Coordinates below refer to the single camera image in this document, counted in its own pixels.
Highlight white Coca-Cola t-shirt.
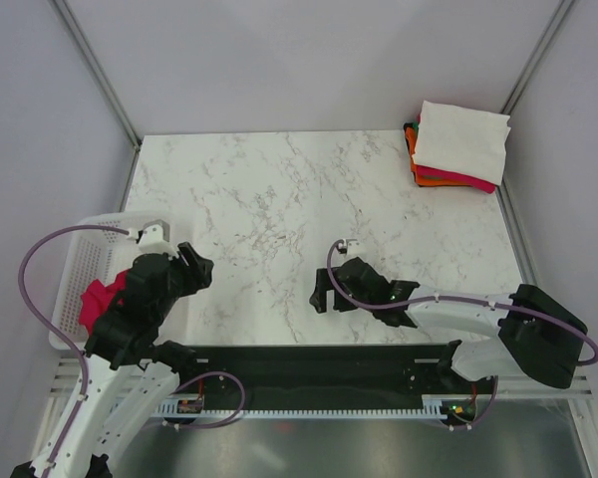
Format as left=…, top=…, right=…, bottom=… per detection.
left=413, top=101, right=510, bottom=187

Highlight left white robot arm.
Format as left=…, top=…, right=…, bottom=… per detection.
left=11, top=242, right=213, bottom=477

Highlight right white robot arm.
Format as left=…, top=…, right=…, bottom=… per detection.
left=309, top=257, right=588, bottom=392

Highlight crumpled magenta t-shirt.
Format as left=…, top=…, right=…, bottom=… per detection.
left=79, top=270, right=129, bottom=336

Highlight white plastic laundry basket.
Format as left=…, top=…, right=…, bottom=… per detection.
left=52, top=211, right=192, bottom=348

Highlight folded orange t-shirt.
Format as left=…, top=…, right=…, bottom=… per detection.
left=406, top=124, right=472, bottom=188

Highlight folded black t-shirt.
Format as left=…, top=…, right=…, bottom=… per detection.
left=403, top=120, right=499, bottom=191

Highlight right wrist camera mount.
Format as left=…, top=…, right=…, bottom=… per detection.
left=336, top=239, right=367, bottom=256

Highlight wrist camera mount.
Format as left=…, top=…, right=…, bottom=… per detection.
left=336, top=239, right=367, bottom=256
left=127, top=219, right=177, bottom=258

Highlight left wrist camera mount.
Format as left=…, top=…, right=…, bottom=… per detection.
left=127, top=219, right=177, bottom=258

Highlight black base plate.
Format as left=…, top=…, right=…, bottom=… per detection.
left=149, top=341, right=494, bottom=410

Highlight white slotted cable duct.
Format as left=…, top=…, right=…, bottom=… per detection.
left=150, top=398, right=448, bottom=420

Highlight aluminium frame rails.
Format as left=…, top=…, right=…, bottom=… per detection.
left=27, top=0, right=598, bottom=478

